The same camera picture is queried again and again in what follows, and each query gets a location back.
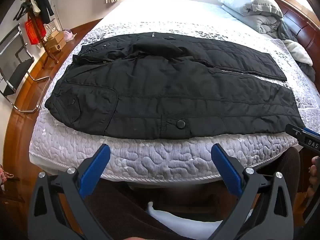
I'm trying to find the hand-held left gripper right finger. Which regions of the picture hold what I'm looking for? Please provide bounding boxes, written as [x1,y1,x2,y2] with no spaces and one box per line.
[207,143,295,240]

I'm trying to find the hanging black clothes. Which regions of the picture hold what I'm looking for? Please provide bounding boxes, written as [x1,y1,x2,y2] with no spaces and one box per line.
[27,0,54,24]

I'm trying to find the person's right hand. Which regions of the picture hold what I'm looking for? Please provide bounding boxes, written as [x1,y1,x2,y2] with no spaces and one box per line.
[309,156,320,205]

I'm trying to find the white fleece blanket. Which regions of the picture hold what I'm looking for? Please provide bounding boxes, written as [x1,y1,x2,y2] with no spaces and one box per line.
[282,39,313,67]

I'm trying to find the black quilted jacket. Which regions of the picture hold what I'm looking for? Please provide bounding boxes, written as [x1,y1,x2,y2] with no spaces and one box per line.
[44,31,306,140]

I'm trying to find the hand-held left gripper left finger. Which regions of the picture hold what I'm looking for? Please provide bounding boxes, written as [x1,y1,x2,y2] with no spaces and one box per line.
[28,144,114,240]

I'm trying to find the plaid bag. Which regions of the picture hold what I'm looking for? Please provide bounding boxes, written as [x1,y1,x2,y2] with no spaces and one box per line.
[0,164,14,188]

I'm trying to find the black metal frame chair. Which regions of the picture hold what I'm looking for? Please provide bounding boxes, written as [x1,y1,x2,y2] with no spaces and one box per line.
[0,24,52,113]

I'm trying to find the wooden coat rack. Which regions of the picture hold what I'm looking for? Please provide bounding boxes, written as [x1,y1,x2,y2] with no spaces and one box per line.
[12,0,63,68]

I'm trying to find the white wire basket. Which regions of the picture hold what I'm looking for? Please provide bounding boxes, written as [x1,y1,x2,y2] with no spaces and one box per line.
[44,20,60,34]

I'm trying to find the wooden headboard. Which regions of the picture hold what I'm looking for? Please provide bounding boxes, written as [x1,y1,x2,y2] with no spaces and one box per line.
[269,0,320,83]

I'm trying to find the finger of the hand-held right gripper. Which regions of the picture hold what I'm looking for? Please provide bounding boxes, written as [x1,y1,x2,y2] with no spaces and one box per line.
[285,124,320,153]

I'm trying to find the bed with white quilted cover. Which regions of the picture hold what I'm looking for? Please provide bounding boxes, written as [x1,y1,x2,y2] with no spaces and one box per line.
[29,0,318,182]

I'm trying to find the folded grey blue comforter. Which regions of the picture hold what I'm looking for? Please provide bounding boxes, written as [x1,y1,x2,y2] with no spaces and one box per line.
[221,4,285,34]

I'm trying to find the white cloth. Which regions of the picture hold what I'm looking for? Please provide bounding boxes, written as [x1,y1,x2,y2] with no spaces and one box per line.
[146,201,230,230]

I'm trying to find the cardboard boxes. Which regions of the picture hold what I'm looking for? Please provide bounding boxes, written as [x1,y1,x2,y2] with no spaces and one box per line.
[44,30,67,54]

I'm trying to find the red bag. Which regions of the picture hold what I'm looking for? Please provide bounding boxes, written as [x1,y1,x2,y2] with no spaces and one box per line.
[24,19,47,46]

